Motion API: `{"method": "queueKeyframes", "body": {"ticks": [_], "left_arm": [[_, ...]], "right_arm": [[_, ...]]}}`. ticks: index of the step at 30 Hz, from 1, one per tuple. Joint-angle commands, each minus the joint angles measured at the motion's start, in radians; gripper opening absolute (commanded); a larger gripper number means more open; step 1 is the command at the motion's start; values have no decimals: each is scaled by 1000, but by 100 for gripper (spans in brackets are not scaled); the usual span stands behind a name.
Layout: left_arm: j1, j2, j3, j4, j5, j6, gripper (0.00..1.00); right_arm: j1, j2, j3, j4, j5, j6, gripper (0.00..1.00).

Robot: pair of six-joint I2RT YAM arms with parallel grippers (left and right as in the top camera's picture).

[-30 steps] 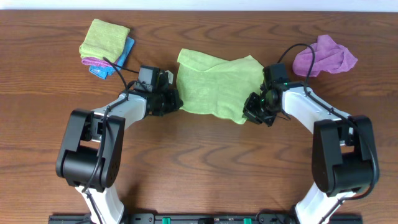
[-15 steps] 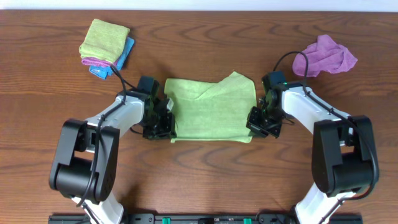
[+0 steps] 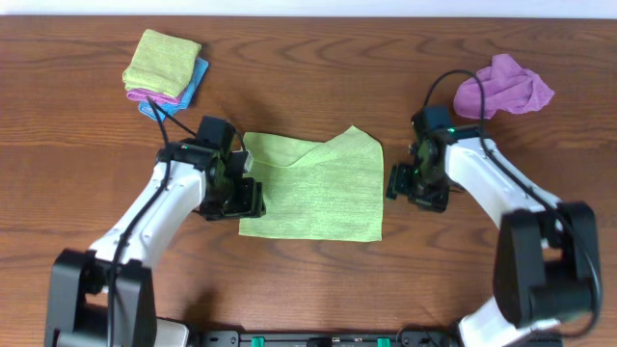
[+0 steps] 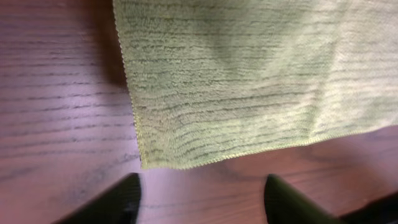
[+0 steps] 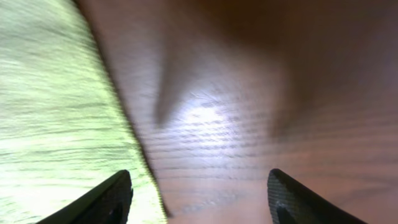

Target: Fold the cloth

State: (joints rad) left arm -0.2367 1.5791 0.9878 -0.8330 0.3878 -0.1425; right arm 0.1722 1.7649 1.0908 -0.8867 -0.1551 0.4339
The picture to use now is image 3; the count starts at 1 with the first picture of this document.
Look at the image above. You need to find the green microfibre cloth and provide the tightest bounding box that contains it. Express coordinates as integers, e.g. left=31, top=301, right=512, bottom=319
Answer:
left=239, top=126, right=385, bottom=242

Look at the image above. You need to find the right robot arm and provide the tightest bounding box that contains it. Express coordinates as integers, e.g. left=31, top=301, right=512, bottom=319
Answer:
left=386, top=107, right=602, bottom=346

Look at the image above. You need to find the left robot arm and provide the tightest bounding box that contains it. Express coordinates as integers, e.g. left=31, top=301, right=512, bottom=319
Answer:
left=44, top=117, right=266, bottom=346

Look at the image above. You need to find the crumpled purple cloth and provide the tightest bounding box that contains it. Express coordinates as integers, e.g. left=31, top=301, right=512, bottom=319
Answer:
left=453, top=54, right=554, bottom=120

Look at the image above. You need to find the folded blue cloth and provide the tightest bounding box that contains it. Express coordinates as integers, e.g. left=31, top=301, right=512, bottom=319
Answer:
left=154, top=58, right=209, bottom=120

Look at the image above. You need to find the folded pink cloth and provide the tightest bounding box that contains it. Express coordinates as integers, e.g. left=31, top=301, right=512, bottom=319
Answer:
left=126, top=89, right=183, bottom=104

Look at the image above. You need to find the folded green cloth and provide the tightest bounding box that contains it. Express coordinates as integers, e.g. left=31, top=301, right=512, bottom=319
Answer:
left=122, top=29, right=201, bottom=98

